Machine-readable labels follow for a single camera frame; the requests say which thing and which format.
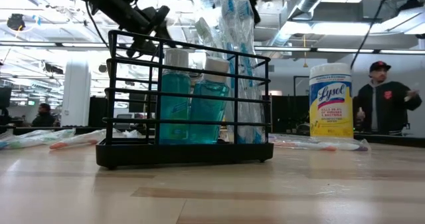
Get wrapped purple white toothbrush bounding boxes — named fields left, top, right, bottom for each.
left=298, top=138, right=371, bottom=152

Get yellow Lysol wipes canister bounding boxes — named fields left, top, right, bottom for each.
left=308, top=63, right=355, bottom=138

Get yellow hanging pendant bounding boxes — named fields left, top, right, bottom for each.
left=301, top=34, right=309, bottom=68

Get black office partition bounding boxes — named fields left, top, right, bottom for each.
left=271, top=95, right=311, bottom=134

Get seated person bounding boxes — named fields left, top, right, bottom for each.
left=31, top=102, right=57, bottom=128

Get black wire caddy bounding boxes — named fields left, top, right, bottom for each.
left=95, top=29, right=275, bottom=170

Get black ceiling lamp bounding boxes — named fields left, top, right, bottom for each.
left=6, top=13, right=27, bottom=32

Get standing person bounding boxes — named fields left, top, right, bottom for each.
left=352, top=60, right=423, bottom=137

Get blue mouthwash bottle white cap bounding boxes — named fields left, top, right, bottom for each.
left=189, top=56, right=230, bottom=144
left=158, top=48, right=192, bottom=145

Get black hanging cable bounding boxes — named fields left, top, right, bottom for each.
left=349, top=0, right=389, bottom=69

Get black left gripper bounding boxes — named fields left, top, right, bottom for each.
left=96, top=0, right=174, bottom=58

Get white round column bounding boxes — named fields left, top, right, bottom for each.
left=60, top=62, right=92, bottom=128

